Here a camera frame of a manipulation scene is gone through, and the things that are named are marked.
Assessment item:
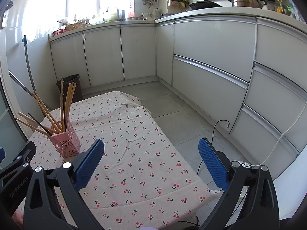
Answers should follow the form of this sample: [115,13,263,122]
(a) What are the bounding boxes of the black chopstick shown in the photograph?
[28,113,53,136]

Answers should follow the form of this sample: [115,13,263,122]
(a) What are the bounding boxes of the black wok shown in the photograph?
[189,0,222,11]

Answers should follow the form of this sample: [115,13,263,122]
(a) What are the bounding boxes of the wicker basket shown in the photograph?
[65,23,87,31]

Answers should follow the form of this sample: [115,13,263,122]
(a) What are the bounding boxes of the frosted glass sliding door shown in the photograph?
[0,84,27,149]

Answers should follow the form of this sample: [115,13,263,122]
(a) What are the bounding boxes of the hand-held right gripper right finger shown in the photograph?
[198,138,281,230]

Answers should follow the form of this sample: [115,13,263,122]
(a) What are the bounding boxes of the pale green kettle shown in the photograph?
[103,6,120,22]

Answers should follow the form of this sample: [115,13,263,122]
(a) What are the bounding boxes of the pink perforated utensil holder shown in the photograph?
[49,118,81,159]

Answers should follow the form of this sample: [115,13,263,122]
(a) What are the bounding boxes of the dark brown trash bin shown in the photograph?
[56,74,83,102]

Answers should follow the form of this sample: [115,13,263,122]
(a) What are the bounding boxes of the steel pot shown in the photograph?
[229,0,267,9]

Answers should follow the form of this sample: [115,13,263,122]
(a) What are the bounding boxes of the black cable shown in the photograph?
[197,120,231,174]

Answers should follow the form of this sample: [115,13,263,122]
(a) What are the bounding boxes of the bunch of wooden chopsticks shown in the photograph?
[14,78,77,137]

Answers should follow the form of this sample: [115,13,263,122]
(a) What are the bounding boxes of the white kitchen cabinets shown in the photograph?
[49,17,307,185]

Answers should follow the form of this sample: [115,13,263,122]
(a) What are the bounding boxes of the kitchen window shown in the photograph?
[24,0,135,36]

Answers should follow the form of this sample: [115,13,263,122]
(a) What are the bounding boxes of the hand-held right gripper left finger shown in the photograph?
[23,138,106,230]

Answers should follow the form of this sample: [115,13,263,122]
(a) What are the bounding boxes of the white cable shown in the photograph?
[240,117,300,168]

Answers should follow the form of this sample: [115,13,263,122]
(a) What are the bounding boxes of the cherry print tablecloth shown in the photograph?
[12,90,222,230]

